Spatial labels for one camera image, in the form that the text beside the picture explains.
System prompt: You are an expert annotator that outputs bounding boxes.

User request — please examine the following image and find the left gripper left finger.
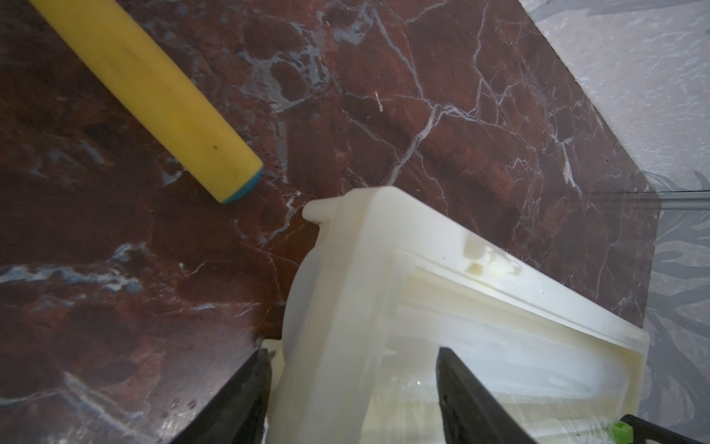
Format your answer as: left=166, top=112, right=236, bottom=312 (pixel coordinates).
left=173, top=349, right=272, bottom=444

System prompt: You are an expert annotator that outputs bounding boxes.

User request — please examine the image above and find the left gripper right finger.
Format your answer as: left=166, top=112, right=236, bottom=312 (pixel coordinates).
left=436, top=347, right=534, bottom=444

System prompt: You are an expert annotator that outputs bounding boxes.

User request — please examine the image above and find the white plastic wrap dispenser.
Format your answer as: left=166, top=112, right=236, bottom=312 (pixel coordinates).
left=266, top=187, right=650, bottom=443

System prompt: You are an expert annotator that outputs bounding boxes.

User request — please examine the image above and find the green toy shovel yellow handle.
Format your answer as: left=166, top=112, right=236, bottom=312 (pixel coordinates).
left=33, top=1, right=264, bottom=204

